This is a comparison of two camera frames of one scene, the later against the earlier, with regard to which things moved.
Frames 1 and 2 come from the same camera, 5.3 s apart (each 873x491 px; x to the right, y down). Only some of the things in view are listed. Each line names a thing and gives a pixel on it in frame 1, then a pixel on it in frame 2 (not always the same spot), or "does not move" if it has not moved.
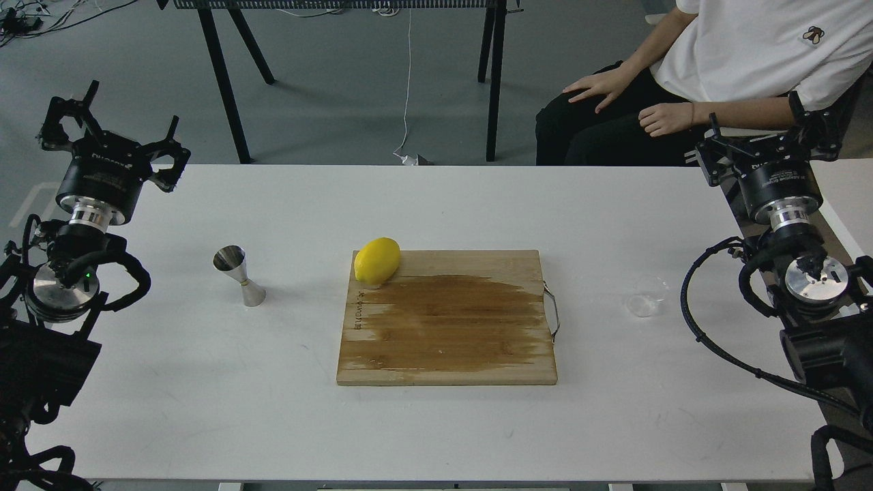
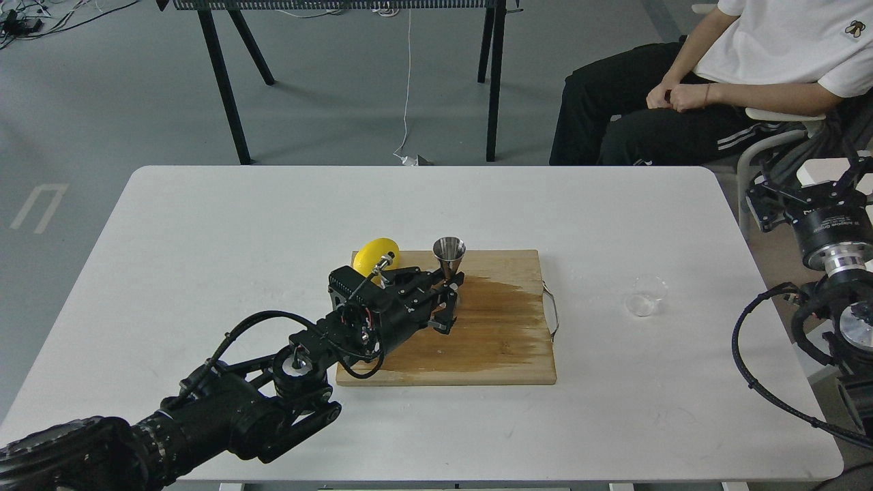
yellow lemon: (376, 260) does not move
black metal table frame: (205, 7) does not move
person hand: (610, 83) → (655, 98)
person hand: (664, 118) → (685, 97)
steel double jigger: (231, 260) → (449, 251)
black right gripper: (784, 191) → (837, 237)
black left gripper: (102, 183) → (374, 311)
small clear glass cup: (648, 294) does not move
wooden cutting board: (451, 317) does not move
